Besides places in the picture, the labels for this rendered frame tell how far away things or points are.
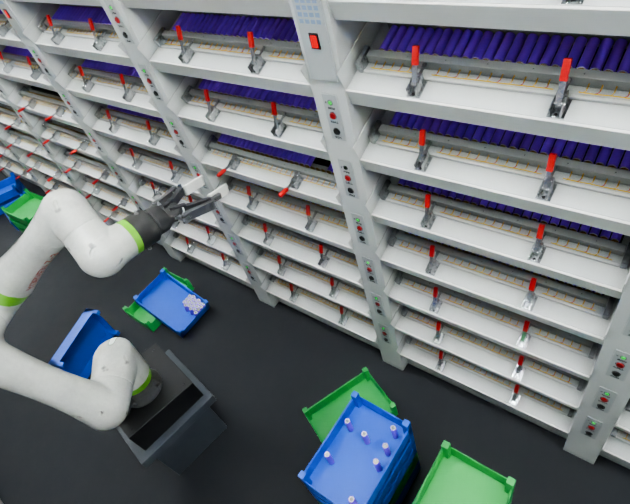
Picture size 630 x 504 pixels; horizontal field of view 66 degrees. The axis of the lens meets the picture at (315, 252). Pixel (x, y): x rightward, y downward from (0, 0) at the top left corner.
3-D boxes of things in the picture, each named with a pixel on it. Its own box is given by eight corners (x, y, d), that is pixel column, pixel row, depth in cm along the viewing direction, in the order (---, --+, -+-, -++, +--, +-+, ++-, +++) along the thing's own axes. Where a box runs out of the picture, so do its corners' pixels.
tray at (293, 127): (334, 162, 126) (313, 130, 114) (185, 124, 158) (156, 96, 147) (368, 99, 130) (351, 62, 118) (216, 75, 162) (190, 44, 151)
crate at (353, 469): (360, 525, 132) (355, 518, 126) (303, 484, 143) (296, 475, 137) (413, 432, 145) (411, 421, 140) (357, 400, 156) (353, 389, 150)
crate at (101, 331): (74, 384, 229) (87, 386, 226) (47, 363, 214) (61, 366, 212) (108, 330, 247) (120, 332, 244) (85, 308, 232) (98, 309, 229)
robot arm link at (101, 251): (94, 292, 115) (99, 278, 107) (59, 251, 115) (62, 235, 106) (141, 260, 124) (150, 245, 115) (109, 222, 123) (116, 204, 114)
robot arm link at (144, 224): (135, 222, 113) (113, 212, 118) (150, 261, 120) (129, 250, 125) (155, 210, 117) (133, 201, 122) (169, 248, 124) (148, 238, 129)
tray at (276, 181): (347, 213, 139) (335, 197, 131) (207, 168, 172) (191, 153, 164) (378, 155, 143) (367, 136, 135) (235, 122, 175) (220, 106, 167)
